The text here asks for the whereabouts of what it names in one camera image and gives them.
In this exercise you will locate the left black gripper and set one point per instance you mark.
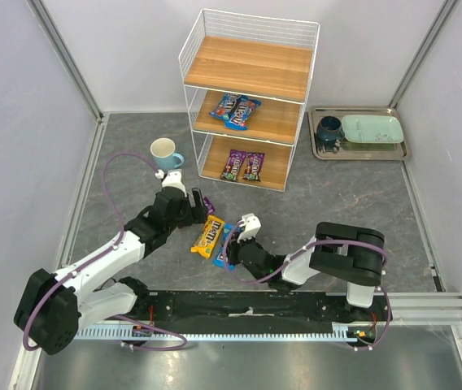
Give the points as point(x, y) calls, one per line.
point(193, 204)

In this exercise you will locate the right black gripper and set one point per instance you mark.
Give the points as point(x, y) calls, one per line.
point(233, 249)

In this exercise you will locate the brown purple candy bag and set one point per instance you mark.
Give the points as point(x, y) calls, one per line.
point(209, 206)

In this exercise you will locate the light blue candy bag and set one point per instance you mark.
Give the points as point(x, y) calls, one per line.
point(241, 113)
point(218, 259)

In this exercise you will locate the yellow candy bag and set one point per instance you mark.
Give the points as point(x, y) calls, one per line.
point(209, 236)

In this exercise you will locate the dark blue candy bag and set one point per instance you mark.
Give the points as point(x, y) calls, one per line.
point(226, 104)

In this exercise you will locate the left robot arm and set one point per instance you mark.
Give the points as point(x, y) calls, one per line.
point(55, 306)

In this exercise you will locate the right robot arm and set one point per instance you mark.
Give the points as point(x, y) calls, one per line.
point(355, 255)

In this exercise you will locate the light blue mug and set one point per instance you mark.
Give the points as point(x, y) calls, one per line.
point(165, 155)

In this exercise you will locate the dark blue cup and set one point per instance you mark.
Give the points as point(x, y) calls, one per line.
point(330, 129)

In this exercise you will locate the metal serving tray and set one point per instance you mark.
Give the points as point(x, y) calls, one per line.
point(345, 150)

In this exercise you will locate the mint green divided plate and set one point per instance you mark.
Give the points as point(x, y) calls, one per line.
point(372, 129)

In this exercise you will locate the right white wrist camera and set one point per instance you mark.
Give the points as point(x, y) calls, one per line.
point(250, 226)

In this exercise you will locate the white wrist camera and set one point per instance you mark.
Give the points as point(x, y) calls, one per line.
point(171, 179)
point(250, 226)

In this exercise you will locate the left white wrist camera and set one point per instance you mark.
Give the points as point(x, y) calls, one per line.
point(171, 179)

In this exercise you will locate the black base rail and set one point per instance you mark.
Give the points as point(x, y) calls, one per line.
point(171, 306)

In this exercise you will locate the white wire wooden shelf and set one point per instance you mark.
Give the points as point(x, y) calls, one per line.
point(246, 80)

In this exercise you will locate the grey slotted cable duct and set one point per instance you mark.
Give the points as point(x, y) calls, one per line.
point(226, 329)

